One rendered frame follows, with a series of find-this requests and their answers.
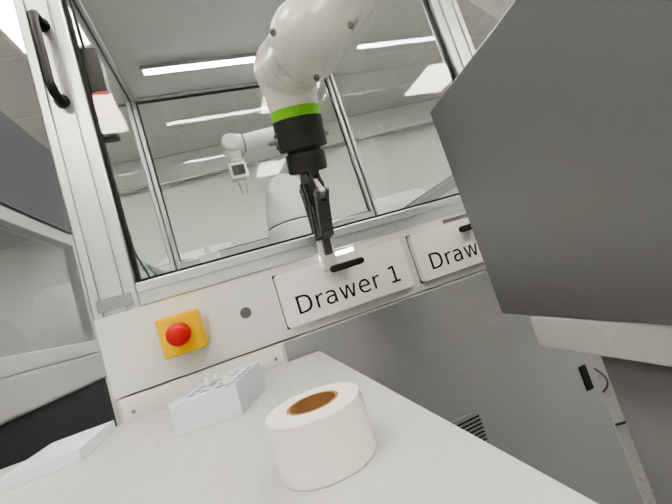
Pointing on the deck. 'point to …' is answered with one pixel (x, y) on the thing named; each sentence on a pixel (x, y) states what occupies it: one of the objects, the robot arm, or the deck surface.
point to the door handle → (45, 56)
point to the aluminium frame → (87, 190)
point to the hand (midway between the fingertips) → (327, 253)
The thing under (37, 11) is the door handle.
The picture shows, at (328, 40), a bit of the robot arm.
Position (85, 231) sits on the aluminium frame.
